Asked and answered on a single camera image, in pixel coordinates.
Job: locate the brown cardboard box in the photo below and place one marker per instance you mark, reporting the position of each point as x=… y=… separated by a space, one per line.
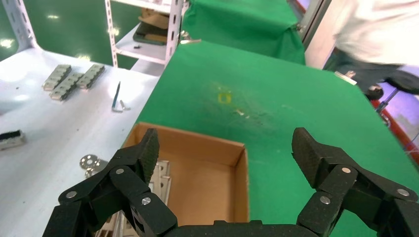
x=203 y=183

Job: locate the brown cardboard stack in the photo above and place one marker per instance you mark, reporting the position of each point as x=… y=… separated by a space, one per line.
x=155 y=18

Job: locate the person in white shirt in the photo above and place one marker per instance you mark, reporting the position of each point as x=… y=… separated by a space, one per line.
x=376 y=29

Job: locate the green cloth covered table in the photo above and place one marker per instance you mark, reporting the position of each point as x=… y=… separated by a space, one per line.
x=242 y=26

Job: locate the grey perforated shelf upright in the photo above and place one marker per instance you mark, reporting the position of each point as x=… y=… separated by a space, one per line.
x=19 y=23

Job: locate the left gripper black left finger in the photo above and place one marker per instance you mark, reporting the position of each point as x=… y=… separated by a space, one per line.
x=131 y=183

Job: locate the dark flat case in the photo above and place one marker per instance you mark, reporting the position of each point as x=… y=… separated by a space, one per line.
x=150 y=34

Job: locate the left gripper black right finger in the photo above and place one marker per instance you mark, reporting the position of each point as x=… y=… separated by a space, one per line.
x=337 y=176

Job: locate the white metal shelf rack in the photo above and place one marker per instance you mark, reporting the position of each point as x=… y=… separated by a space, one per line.
x=144 y=52

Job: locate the long narrow metal bracket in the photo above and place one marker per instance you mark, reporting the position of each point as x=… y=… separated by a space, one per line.
x=11 y=140

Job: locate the grey metal connector strip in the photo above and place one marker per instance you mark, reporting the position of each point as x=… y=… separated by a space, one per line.
x=57 y=77
x=66 y=86
x=91 y=76

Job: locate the small silver bolt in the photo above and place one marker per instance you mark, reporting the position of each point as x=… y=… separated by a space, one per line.
x=124 y=105

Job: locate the dark hex key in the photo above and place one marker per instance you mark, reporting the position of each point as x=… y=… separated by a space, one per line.
x=116 y=98

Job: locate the green table cloth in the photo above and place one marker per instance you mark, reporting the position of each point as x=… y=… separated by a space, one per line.
x=262 y=85

